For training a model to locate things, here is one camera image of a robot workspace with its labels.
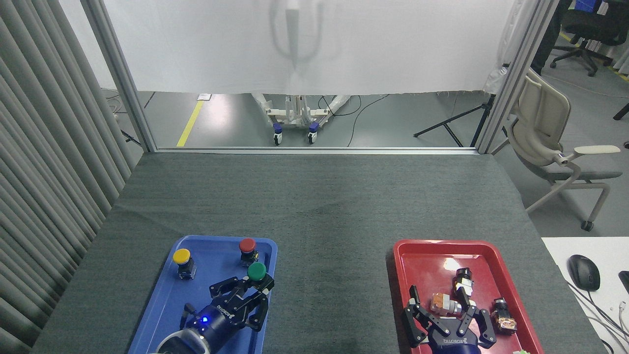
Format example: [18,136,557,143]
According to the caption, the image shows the black tripod stand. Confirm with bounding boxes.
[413,93,497,148]

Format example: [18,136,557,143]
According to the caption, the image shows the beige office chair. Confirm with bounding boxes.
[490,68,624,232]

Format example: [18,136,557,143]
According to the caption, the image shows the black computer mouse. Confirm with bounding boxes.
[567,254,601,292]

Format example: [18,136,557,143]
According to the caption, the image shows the grey desk cables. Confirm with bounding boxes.
[564,279,629,354]

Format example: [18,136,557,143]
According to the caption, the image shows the white side desk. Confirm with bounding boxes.
[541,236,629,354]

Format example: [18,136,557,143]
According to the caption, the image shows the grey pleated curtain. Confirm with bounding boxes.
[0,0,137,354]

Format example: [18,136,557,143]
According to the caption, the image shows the red push button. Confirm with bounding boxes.
[239,238,260,268]

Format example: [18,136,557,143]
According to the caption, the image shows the blue plastic tray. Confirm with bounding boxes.
[128,235,278,354]

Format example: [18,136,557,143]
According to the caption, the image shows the silver aluminium rail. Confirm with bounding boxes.
[155,146,480,155]

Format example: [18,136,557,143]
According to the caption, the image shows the silver aluminium post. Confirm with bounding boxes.
[473,0,562,154]
[80,0,158,152]

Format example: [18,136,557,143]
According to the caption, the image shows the dark grey table cloth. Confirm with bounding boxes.
[29,152,607,354]

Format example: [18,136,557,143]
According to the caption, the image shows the yellow floor tape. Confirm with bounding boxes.
[176,100,204,148]

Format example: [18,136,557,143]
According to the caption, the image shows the black switch with copper base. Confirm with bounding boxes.
[491,297,517,335]

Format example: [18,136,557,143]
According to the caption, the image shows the orange and white switch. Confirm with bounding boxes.
[430,293,463,316]

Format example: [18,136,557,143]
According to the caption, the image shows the green push button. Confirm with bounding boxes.
[247,262,269,292]

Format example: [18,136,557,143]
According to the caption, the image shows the person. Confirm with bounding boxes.
[530,0,573,76]

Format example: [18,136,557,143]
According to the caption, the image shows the black office chair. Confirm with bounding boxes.
[549,0,629,77]

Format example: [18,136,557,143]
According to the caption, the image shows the black floor cable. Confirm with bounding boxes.
[346,93,392,148]

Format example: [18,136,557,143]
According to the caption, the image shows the red plastic tray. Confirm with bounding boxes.
[393,239,545,354]

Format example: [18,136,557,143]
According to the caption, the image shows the white stand on wheels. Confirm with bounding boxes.
[252,93,352,146]

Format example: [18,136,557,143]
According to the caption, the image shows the black knob white switch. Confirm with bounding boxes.
[453,268,475,296]

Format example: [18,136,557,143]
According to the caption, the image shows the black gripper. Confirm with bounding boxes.
[402,285,497,354]
[185,275,275,353]

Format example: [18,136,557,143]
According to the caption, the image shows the yellow push button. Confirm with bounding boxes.
[172,248,198,280]

